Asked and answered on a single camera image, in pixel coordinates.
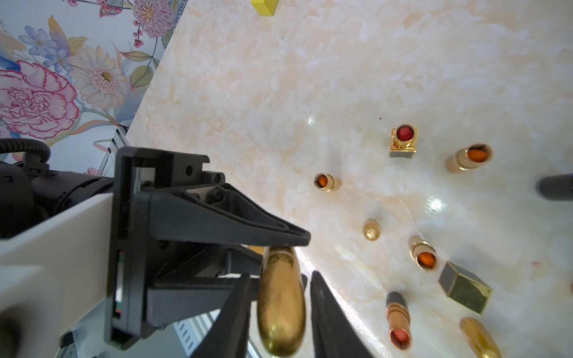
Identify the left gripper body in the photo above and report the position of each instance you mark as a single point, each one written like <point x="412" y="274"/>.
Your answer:
<point x="148" y="239"/>

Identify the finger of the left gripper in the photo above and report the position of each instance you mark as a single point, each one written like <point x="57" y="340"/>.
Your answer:
<point x="218" y="214"/>
<point x="201" y="284"/>

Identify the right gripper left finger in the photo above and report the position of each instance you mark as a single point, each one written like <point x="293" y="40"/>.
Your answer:
<point x="229" y="335"/>

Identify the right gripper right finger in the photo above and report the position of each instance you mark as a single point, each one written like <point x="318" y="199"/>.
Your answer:
<point x="333" y="335"/>

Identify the gold bullet lipstick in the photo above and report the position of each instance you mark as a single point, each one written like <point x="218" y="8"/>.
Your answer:
<point x="281" y="307"/>
<point x="423" y="254"/>
<point x="327" y="182"/>
<point x="469" y="158"/>

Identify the black lipstick front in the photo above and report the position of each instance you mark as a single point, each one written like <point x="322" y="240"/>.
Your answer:
<point x="398" y="317"/>

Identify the gold bullet cap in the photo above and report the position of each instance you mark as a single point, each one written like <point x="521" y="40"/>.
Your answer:
<point x="478" y="339"/>
<point x="371" y="230"/>

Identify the square gold lipstick cap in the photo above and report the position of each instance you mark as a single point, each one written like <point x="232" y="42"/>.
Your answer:
<point x="465" y="288"/>

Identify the square gold lipstick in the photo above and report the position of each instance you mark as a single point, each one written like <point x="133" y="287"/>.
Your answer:
<point x="404" y="142"/>

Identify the black lipstick tube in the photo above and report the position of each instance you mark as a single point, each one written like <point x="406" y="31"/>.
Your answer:
<point x="556" y="187"/>

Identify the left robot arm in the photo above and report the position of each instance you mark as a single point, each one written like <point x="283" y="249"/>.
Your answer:
<point x="32" y="193"/>

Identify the yellow cube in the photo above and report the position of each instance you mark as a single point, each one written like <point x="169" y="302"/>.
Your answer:
<point x="265" y="7"/>

